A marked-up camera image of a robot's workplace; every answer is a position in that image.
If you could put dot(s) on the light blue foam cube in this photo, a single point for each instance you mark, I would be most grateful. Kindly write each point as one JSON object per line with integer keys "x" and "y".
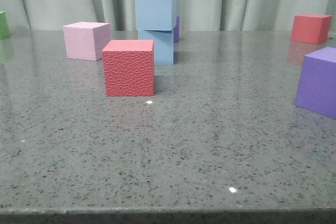
{"x": 163, "y": 45}
{"x": 155, "y": 14}

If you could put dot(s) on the red textured foam cube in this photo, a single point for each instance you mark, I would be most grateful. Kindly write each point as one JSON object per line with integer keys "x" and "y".
{"x": 128, "y": 67}

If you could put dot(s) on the purple foam cube far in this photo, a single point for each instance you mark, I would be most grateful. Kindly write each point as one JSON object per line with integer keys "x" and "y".
{"x": 176, "y": 30}

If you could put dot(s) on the purple foam cube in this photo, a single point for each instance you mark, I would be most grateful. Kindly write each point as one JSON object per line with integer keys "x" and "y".
{"x": 176, "y": 30}
{"x": 316, "y": 88}

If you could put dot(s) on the pink foam cube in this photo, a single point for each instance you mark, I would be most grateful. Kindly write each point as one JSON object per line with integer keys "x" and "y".
{"x": 86, "y": 40}

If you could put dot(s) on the purple foam cube near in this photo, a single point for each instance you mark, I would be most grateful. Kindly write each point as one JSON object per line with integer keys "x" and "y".
{"x": 316, "y": 88}

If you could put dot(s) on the red foam cube far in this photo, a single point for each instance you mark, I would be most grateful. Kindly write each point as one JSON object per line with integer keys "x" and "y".
{"x": 311, "y": 28}

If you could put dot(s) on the green foam cube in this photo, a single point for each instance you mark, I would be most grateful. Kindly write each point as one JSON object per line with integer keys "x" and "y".
{"x": 4, "y": 29}

